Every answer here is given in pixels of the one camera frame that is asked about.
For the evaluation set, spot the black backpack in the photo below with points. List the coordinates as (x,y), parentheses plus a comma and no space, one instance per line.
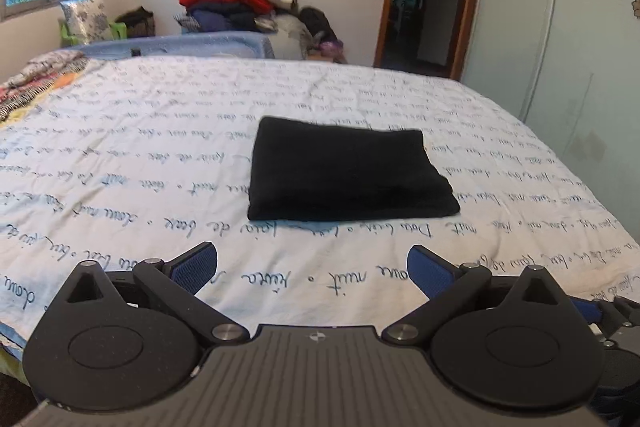
(320,27)

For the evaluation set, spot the glass wardrobe with flower print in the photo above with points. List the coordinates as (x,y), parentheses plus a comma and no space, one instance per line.
(575,57)

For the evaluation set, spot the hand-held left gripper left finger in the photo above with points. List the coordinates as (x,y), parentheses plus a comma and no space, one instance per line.
(197,264)

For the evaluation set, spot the black pants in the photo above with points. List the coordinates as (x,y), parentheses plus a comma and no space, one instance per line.
(345,172)

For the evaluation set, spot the white script-print bedspread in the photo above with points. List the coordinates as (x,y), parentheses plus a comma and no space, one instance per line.
(150,147)

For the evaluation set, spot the dark bag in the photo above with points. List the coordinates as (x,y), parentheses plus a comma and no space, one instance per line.
(136,21)

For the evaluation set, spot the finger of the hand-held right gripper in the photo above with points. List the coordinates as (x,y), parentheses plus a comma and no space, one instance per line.
(586,309)

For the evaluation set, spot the patterned striped blanket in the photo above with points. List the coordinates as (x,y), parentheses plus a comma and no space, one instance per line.
(35,77)

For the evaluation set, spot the floral cushion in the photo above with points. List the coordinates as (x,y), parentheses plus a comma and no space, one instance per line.
(87,19)

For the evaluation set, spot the green plastic chair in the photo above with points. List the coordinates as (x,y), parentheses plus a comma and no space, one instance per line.
(119,30)

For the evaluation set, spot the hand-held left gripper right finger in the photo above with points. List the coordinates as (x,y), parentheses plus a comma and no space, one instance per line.
(430,269)

